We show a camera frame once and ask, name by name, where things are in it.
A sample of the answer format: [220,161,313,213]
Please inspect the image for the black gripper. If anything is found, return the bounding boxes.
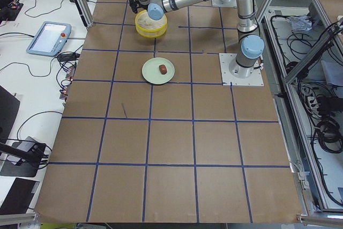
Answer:
[129,0,141,13]

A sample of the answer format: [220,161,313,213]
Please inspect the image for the brown bun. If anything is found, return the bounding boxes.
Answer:
[159,64,168,75]

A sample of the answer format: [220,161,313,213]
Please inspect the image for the white bun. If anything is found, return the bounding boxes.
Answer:
[137,17,156,27]

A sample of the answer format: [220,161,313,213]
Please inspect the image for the yellow bamboo steamer near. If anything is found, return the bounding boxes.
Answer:
[135,10,168,38]

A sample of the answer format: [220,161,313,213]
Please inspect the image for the light green plate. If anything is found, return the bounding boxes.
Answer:
[141,57,175,85]

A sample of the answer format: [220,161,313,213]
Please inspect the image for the black power adapter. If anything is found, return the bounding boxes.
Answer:
[57,52,80,62]

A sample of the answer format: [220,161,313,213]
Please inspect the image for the blue teach pendant near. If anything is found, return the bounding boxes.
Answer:
[26,21,72,57]

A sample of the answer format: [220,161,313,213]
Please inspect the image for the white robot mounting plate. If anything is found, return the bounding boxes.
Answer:
[219,53,264,87]

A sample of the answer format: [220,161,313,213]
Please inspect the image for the black laptop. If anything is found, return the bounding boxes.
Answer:
[0,86,20,144]

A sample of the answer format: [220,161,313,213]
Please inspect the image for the black camera arm mount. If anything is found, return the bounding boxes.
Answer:
[1,141,49,167]

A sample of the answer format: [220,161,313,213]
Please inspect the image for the black cable bundle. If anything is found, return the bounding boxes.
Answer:
[310,116,343,154]

